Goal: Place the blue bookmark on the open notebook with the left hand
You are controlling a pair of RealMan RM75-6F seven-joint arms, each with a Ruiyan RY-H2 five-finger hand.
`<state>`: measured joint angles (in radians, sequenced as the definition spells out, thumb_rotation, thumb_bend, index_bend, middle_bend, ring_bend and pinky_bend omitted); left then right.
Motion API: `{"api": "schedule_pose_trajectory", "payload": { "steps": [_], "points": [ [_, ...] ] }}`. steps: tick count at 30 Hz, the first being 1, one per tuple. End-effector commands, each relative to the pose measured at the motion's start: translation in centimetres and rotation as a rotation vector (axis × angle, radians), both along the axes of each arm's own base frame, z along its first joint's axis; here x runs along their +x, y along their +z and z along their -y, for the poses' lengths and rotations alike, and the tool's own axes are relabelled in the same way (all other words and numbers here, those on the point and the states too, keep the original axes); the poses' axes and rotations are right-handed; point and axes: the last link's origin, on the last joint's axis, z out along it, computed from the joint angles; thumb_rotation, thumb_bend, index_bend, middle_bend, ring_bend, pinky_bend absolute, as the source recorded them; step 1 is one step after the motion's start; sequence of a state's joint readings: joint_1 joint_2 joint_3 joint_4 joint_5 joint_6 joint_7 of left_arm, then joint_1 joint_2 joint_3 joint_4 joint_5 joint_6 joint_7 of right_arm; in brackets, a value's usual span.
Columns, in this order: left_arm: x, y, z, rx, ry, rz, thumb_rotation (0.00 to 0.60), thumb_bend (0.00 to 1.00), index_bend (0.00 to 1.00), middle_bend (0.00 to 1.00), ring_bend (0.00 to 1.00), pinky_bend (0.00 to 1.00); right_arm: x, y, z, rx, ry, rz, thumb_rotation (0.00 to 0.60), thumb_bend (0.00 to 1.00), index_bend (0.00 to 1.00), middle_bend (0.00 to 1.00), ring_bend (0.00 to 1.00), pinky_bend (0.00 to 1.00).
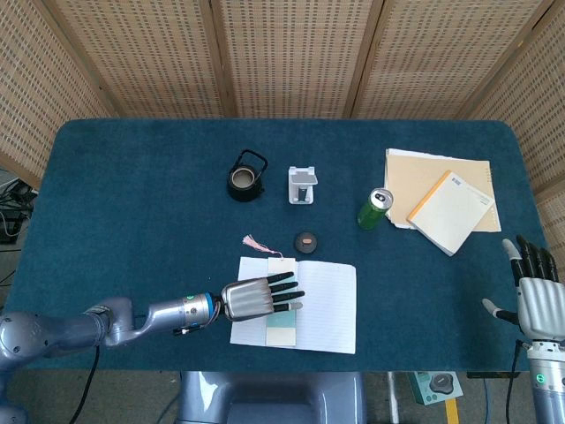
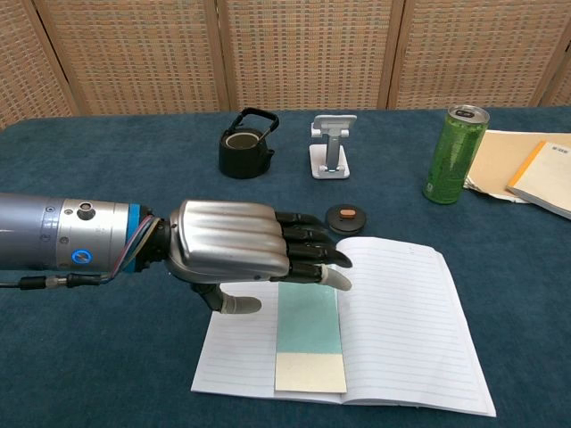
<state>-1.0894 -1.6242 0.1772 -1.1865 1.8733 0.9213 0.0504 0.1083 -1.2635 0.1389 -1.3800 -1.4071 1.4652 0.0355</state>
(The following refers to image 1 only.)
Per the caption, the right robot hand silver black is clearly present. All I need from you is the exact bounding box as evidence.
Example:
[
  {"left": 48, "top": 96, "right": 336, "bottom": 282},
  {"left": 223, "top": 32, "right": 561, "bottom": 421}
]
[{"left": 481, "top": 234, "right": 565, "bottom": 341}]

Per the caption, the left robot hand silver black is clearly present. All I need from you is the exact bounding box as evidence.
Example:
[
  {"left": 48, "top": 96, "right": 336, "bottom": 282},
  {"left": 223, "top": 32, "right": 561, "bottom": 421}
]
[{"left": 219, "top": 271, "right": 306, "bottom": 322}]

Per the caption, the cream teal bookmark pink tassel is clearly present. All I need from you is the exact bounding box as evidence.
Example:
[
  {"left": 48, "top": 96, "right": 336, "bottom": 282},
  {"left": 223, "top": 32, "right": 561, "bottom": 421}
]
[{"left": 241, "top": 234, "right": 299, "bottom": 348}]

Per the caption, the open lined white notebook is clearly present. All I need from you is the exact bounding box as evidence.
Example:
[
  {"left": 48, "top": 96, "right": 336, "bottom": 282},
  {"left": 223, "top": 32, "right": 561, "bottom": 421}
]
[{"left": 230, "top": 255, "right": 358, "bottom": 355}]

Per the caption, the black teapot lid wooden knob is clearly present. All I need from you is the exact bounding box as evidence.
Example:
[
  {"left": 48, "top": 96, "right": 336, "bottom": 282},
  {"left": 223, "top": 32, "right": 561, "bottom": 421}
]
[{"left": 294, "top": 231, "right": 320, "bottom": 254}]

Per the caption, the flat black device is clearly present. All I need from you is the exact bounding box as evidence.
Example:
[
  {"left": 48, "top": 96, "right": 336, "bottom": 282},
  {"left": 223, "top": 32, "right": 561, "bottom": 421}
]
[{"left": 466, "top": 371, "right": 521, "bottom": 380}]

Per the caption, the grey blue robot torso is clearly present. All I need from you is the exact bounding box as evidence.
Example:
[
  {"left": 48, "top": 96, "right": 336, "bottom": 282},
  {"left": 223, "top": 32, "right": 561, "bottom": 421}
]
[{"left": 176, "top": 370, "right": 367, "bottom": 424}]

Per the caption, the notepad with orange spine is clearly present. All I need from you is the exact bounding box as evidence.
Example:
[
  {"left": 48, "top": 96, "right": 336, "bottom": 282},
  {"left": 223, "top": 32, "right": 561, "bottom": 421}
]
[{"left": 405, "top": 170, "right": 496, "bottom": 257}]

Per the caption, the teal product box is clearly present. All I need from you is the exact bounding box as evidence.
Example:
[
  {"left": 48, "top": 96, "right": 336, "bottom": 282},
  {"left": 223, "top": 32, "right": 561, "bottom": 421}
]
[{"left": 406, "top": 370, "right": 464, "bottom": 406}]

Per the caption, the white folding phone stand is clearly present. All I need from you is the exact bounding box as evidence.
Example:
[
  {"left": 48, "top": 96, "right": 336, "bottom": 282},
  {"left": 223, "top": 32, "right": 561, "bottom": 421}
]
[{"left": 288, "top": 164, "right": 320, "bottom": 206}]

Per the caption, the green drink can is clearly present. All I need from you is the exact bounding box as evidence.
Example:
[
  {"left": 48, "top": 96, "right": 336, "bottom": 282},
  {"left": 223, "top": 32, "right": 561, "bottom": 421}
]
[{"left": 357, "top": 187, "right": 394, "bottom": 231}]

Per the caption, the dark blue tablecloth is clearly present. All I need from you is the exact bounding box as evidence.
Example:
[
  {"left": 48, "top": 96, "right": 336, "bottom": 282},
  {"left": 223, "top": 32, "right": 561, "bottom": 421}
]
[{"left": 0, "top": 117, "right": 548, "bottom": 375}]

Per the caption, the white table leg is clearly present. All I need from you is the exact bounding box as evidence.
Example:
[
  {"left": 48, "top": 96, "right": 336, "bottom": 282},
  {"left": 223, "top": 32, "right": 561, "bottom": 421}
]
[{"left": 387, "top": 371, "right": 401, "bottom": 424}]

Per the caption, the beige paper folder stack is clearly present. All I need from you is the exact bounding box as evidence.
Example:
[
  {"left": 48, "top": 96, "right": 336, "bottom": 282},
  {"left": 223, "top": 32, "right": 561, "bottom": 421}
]
[{"left": 384, "top": 148, "right": 503, "bottom": 234}]

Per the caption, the woven bamboo folding screen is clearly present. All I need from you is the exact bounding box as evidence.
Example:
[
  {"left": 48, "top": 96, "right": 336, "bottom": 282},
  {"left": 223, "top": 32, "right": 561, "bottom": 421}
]
[{"left": 0, "top": 0, "right": 565, "bottom": 266}]

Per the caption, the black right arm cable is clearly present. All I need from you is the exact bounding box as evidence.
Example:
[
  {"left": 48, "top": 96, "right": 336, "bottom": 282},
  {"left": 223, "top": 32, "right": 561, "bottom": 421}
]
[{"left": 504, "top": 339, "right": 523, "bottom": 424}]

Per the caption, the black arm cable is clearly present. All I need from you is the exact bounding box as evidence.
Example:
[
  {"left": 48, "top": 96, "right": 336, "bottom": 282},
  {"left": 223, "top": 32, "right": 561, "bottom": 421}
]
[
  {"left": 504, "top": 339, "right": 523, "bottom": 424},
  {"left": 72, "top": 346, "right": 101, "bottom": 424}
]

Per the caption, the black teapot with handle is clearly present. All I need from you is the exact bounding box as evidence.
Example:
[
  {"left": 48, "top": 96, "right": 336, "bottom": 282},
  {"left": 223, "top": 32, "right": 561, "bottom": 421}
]
[{"left": 226, "top": 148, "right": 268, "bottom": 203}]

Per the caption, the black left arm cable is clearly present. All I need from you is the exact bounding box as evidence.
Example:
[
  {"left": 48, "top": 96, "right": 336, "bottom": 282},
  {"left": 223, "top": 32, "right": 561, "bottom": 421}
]
[{"left": 72, "top": 346, "right": 101, "bottom": 424}]

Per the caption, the black cable bundle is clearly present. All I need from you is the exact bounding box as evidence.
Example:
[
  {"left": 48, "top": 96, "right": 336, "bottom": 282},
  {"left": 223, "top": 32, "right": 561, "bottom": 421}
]
[{"left": 0, "top": 178, "right": 39, "bottom": 244}]

